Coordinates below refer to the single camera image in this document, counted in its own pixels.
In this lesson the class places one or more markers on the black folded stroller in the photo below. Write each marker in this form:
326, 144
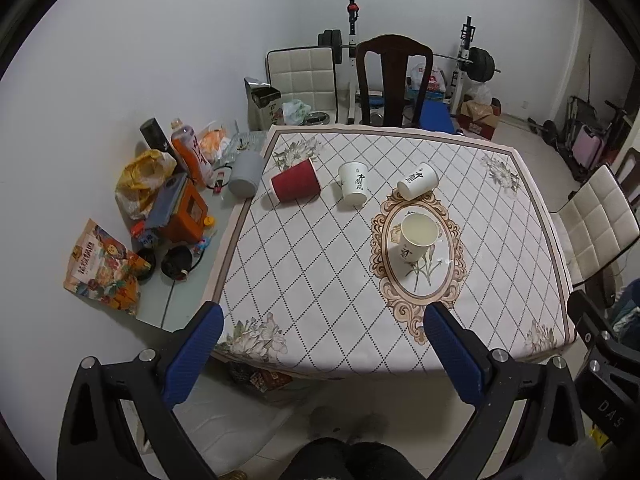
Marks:
607, 120

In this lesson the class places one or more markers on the orange drink bottle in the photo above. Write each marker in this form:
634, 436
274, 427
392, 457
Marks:
192, 155

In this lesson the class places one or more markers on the grey-blue flat box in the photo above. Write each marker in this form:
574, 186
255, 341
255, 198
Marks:
167, 200

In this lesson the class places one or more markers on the red lighter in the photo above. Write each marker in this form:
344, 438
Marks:
218, 185

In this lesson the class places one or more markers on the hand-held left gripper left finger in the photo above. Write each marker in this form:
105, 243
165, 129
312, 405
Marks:
197, 355

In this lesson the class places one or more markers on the green and white plastic bag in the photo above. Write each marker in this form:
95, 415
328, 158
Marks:
295, 112

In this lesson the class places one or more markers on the black dumbbell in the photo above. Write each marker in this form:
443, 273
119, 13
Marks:
542, 126

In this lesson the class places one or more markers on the person's dark trouser legs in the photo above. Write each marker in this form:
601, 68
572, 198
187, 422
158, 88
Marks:
350, 462

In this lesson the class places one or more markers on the pink suitcase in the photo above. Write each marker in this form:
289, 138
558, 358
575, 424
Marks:
591, 147

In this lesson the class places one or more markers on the white padded chair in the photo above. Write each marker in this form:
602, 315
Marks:
600, 210
300, 75

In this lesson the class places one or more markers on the red paper cup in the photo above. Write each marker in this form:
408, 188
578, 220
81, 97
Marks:
295, 183

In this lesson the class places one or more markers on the orange box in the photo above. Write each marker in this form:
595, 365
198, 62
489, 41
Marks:
187, 215

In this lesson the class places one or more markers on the black barbell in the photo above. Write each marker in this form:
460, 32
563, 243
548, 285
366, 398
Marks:
482, 64

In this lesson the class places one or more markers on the black bottle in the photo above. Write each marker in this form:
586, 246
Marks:
156, 137

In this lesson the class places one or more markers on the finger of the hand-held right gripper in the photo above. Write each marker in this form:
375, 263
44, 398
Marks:
590, 317

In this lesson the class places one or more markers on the colourful snack packet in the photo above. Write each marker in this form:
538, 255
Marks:
102, 270

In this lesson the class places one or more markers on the red-brown packet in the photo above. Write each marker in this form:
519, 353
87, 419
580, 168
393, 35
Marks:
270, 381

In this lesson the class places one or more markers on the floral diamond-pattern tablecloth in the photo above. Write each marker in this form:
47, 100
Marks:
310, 280

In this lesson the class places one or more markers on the metal bowl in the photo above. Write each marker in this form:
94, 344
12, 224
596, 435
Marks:
319, 118

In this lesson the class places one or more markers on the white side table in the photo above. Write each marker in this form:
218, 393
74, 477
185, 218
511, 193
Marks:
200, 282

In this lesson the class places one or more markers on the red and white plastic bag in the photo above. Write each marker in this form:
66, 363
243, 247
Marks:
430, 79

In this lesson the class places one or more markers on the white squat rack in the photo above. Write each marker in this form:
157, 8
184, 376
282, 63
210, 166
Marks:
352, 65

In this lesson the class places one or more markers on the white paper cup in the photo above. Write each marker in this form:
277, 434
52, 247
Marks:
417, 237
417, 181
354, 185

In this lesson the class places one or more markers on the dark wooden chair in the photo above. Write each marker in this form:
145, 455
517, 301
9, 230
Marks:
395, 60
631, 165

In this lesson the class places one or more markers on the brown cardboard box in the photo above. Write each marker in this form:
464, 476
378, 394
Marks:
477, 121

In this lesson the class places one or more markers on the open black and beige carton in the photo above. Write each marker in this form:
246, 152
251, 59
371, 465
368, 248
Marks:
260, 107

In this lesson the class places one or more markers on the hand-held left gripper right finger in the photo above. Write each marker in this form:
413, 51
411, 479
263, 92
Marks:
452, 355

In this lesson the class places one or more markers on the orange plastic bag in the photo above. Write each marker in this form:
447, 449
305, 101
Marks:
212, 145

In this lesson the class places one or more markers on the blue weight bench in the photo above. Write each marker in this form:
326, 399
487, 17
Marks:
437, 117

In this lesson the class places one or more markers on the grey cylinder container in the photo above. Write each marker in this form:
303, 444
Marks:
246, 174

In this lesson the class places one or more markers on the yellow plastic bag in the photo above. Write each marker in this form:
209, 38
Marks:
142, 180

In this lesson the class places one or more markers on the black small bowl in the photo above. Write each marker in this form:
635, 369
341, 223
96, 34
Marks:
146, 259

